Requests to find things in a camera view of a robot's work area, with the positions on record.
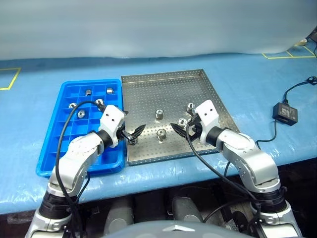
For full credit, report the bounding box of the grey rounded dome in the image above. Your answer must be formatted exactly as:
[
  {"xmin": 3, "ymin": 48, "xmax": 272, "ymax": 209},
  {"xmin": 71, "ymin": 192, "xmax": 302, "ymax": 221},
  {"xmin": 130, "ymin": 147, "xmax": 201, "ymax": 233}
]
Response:
[{"xmin": 104, "ymin": 221, "xmax": 238, "ymax": 238}]

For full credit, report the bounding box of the perforated metal tray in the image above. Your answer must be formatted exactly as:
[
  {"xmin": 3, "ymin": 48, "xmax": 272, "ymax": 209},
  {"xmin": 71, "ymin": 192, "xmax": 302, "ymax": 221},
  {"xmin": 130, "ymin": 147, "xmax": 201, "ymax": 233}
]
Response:
[{"xmin": 120, "ymin": 69, "xmax": 240, "ymax": 166}]

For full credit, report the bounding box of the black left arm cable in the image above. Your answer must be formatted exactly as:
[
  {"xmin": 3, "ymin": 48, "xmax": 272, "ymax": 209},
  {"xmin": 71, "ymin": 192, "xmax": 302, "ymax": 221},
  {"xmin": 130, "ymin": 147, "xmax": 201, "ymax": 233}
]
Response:
[{"xmin": 54, "ymin": 100, "xmax": 91, "ymax": 238}]

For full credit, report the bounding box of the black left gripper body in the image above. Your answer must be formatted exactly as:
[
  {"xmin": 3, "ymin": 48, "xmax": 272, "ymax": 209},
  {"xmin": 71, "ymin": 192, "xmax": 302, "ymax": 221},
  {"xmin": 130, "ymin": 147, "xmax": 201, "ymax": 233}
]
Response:
[{"xmin": 116, "ymin": 125, "xmax": 132, "ymax": 143}]

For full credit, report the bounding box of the black power adapter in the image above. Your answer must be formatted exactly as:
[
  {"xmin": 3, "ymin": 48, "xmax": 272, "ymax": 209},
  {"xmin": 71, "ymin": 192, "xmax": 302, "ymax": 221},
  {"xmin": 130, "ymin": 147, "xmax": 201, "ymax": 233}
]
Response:
[{"xmin": 272, "ymin": 102, "xmax": 299, "ymax": 127}]

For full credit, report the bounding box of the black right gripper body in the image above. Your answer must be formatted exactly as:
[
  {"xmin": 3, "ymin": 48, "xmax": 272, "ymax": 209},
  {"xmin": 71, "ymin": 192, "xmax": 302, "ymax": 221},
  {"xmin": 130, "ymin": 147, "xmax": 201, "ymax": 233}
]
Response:
[{"xmin": 185, "ymin": 115, "xmax": 205, "ymax": 141}]

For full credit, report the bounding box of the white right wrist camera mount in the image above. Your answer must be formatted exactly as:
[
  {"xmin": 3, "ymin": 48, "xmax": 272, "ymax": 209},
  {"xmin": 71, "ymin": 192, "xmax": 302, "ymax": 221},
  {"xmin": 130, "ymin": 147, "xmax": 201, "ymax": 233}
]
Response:
[{"xmin": 194, "ymin": 100, "xmax": 221, "ymax": 147}]

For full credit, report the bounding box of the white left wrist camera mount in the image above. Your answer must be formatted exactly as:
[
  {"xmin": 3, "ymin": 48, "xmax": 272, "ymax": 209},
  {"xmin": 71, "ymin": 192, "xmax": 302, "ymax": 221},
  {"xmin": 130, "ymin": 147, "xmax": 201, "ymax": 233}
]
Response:
[{"xmin": 98, "ymin": 105, "xmax": 126, "ymax": 149}]

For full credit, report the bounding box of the grey rounded cylinder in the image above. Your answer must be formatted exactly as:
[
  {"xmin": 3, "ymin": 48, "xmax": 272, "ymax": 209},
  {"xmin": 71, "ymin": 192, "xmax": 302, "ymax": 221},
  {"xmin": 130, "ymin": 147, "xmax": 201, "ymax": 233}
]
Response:
[
  {"xmin": 172, "ymin": 195, "xmax": 204, "ymax": 224},
  {"xmin": 104, "ymin": 198, "xmax": 135, "ymax": 236}
]

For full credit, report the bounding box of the dark background equipment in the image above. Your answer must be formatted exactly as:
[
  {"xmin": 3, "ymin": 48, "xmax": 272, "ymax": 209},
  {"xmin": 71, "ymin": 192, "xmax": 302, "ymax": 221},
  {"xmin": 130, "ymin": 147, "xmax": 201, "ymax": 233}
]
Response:
[{"xmin": 306, "ymin": 23, "xmax": 317, "ymax": 44}]

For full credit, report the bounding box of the thin black adapter cable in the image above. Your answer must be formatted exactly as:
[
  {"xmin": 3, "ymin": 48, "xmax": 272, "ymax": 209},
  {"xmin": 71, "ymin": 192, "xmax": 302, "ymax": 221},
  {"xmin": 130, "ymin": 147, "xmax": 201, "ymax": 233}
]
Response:
[
  {"xmin": 283, "ymin": 76, "xmax": 317, "ymax": 105},
  {"xmin": 255, "ymin": 120, "xmax": 277, "ymax": 149}
]

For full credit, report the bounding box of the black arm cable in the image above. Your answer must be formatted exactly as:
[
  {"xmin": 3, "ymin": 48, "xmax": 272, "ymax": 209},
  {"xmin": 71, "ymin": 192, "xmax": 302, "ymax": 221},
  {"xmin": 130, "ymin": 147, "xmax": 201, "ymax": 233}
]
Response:
[
  {"xmin": 186, "ymin": 120, "xmax": 267, "ymax": 238},
  {"xmin": 54, "ymin": 100, "xmax": 91, "ymax": 238}
]

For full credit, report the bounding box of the blue compartment tray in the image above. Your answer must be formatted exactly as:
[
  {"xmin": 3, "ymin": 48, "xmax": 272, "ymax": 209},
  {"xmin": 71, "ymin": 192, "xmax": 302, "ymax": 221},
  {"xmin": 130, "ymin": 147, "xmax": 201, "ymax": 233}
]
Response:
[{"xmin": 36, "ymin": 78, "xmax": 125, "ymax": 179}]

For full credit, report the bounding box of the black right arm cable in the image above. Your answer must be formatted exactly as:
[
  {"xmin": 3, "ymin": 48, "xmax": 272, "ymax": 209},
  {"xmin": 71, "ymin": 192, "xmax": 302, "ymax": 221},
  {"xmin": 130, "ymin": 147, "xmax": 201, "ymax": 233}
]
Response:
[{"xmin": 186, "ymin": 120, "xmax": 267, "ymax": 238}]

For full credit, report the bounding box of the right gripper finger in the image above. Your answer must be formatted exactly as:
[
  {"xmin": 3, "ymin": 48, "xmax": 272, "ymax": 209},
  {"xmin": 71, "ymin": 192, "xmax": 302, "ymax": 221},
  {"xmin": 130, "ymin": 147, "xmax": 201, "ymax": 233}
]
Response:
[
  {"xmin": 170, "ymin": 122, "xmax": 188, "ymax": 138},
  {"xmin": 187, "ymin": 109, "xmax": 199, "ymax": 123}
]

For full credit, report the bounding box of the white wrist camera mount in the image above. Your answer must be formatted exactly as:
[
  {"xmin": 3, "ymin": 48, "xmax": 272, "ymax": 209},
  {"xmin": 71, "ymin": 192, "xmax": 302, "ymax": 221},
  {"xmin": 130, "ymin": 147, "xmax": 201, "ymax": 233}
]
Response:
[
  {"xmin": 98, "ymin": 105, "xmax": 126, "ymax": 149},
  {"xmin": 194, "ymin": 100, "xmax": 221, "ymax": 147}
]

